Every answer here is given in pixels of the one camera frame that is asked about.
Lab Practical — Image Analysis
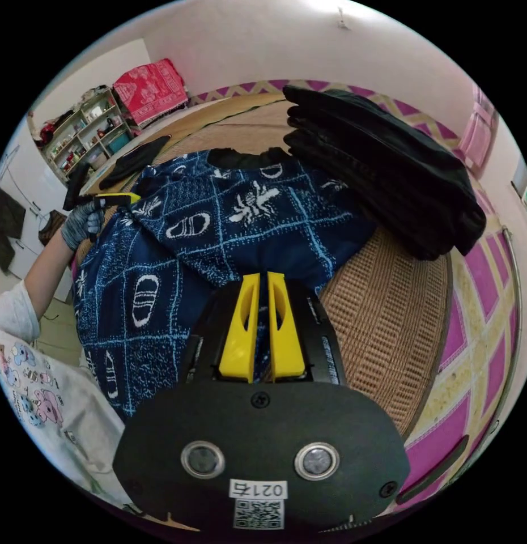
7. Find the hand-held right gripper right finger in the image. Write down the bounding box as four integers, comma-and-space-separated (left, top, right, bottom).
267, 271, 310, 381

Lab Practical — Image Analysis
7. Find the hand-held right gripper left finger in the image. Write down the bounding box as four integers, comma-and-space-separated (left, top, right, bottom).
218, 273, 261, 381

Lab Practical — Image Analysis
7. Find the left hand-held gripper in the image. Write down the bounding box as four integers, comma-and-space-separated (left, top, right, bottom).
81, 192, 142, 244

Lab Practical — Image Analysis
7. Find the blue patterned long sleeve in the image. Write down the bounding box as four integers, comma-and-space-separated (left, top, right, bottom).
72, 146, 380, 422

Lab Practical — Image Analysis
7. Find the person's left forearm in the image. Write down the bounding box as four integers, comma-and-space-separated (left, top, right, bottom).
23, 232, 75, 320

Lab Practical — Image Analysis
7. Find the person's left hand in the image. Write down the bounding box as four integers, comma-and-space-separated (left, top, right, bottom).
59, 199, 104, 252

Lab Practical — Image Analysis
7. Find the black garment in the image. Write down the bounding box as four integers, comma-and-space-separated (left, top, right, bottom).
99, 134, 172, 191

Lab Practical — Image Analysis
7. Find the white open shelf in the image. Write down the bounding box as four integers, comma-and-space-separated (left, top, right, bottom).
39, 87, 134, 176

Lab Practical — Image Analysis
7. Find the white cupboard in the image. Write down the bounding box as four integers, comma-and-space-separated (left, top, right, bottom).
0, 135, 74, 300

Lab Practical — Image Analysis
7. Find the bed with woven mat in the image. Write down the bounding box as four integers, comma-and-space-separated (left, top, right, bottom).
72, 79, 524, 507

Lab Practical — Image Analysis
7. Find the red patterned blanket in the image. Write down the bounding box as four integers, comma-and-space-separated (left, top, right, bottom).
112, 58, 190, 126

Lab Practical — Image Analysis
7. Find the pile of black clothes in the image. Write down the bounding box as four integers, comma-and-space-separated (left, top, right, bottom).
282, 84, 488, 261

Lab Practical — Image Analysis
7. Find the person's body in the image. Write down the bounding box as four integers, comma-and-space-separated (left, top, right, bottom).
0, 279, 133, 512

